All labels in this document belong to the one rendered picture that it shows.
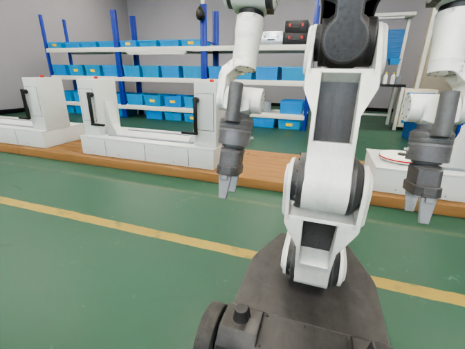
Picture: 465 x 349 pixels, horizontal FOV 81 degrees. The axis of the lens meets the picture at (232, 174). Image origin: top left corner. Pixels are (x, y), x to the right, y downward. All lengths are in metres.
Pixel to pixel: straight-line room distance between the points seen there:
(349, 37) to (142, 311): 1.12
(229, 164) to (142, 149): 2.00
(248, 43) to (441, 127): 0.47
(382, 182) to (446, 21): 1.55
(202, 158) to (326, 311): 1.70
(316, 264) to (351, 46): 0.58
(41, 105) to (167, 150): 1.56
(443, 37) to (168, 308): 1.18
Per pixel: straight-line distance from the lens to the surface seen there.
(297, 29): 4.80
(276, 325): 0.89
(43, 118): 3.55
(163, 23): 9.95
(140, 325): 1.17
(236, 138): 0.70
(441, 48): 0.79
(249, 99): 0.71
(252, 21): 0.76
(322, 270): 0.88
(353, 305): 1.04
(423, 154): 0.75
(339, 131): 0.70
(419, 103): 0.76
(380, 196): 2.17
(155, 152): 2.59
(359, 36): 0.72
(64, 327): 1.26
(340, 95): 0.71
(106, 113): 3.06
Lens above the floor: 0.86
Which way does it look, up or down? 20 degrees down
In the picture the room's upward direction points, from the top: 1 degrees clockwise
